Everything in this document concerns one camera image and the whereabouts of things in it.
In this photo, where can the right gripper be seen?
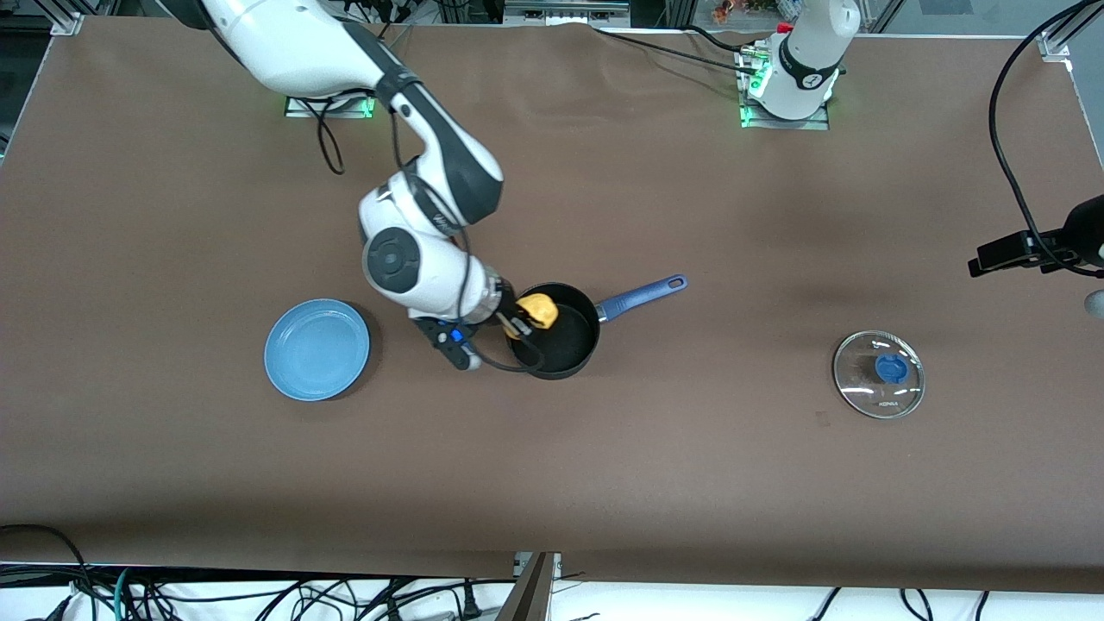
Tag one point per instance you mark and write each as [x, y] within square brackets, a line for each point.
[508, 310]

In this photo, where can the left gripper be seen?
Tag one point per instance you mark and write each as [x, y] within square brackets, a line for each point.
[1085, 228]

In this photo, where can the yellow potato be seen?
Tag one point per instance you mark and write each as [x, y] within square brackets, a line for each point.
[542, 310]

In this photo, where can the glass lid with blue knob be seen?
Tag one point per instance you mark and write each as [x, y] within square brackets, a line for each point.
[880, 375]

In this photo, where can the blue round plate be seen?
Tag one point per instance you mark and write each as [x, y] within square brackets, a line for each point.
[315, 349]

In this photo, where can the black power plug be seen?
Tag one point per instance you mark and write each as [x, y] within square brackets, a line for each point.
[470, 601]

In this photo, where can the small orange object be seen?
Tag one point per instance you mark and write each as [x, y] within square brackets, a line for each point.
[726, 10]

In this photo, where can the aluminium frame corner bracket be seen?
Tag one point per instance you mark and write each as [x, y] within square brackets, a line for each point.
[67, 23]
[1056, 45]

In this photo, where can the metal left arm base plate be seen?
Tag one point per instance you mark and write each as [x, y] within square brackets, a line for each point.
[780, 123]

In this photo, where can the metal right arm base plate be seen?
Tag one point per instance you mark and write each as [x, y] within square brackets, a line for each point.
[345, 110]

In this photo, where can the grey metal table bracket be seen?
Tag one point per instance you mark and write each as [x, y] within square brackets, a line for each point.
[535, 595]

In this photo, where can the aluminium frame rail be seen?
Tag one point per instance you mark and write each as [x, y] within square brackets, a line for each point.
[565, 10]

